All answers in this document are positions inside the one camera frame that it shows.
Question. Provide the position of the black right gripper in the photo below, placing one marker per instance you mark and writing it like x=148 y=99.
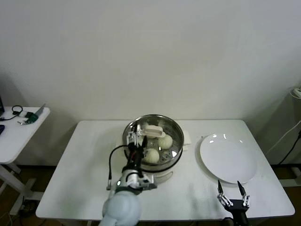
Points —
x=238 y=208

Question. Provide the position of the grey hand saw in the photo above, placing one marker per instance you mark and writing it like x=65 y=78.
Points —
x=41 y=109

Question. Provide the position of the white metal stand base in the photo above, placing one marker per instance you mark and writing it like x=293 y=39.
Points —
x=292 y=182

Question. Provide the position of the stainless steel steamer basket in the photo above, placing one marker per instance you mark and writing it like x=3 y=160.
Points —
x=169 y=165

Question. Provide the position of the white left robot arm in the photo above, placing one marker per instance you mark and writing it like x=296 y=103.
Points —
x=122 y=207

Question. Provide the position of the white ceramic plate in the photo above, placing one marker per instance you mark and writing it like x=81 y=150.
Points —
x=225 y=157

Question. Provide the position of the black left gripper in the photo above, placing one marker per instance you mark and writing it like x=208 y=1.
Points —
x=136 y=156

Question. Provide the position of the white side table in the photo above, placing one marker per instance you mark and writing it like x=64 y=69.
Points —
x=21 y=141

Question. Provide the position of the dark laptop edge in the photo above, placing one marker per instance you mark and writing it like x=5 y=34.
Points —
x=1 y=104

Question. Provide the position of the white power strip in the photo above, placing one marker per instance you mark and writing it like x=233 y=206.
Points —
x=296 y=92

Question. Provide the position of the dark blue object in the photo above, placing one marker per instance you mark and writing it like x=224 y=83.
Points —
x=1 y=129

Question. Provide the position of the green tool holder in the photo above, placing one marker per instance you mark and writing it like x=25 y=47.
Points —
x=31 y=117

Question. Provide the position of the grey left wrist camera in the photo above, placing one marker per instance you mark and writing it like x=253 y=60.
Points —
x=147 y=184

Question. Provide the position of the silver hex keys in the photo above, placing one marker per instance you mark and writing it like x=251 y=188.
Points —
x=21 y=122

